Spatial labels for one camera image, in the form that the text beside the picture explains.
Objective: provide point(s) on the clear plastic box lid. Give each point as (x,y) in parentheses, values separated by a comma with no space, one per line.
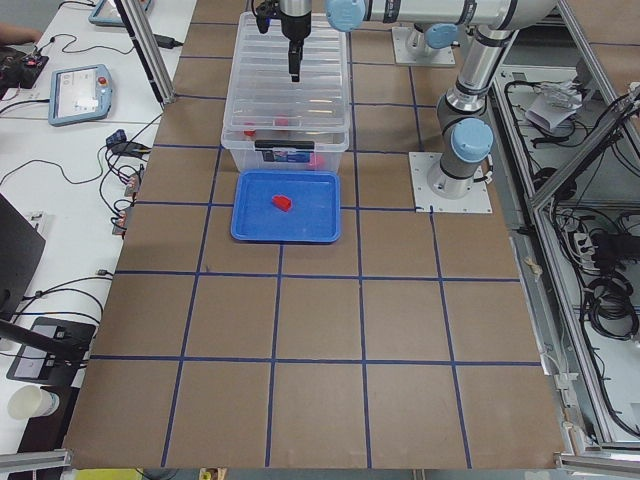
(260,88)

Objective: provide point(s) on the black box latch handle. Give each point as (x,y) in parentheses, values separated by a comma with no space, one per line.
(284,145)

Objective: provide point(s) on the white paper cup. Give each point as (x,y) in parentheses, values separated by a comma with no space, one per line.
(32,402)

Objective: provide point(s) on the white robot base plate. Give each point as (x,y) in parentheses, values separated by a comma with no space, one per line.
(435,192)

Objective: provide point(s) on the aluminium frame post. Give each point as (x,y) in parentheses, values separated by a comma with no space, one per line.
(140,32)

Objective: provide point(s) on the blue plastic tray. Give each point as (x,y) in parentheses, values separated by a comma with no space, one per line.
(315,216)

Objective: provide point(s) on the white paper sheets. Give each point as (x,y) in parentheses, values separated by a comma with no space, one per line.
(555,103)

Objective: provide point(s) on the clear plastic storage box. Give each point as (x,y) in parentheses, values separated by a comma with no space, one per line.
(330,145)

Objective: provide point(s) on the black monitor stand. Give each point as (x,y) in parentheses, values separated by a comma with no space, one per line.
(52,351)

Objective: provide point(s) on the black power adapter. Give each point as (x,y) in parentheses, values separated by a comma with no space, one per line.
(166,42)

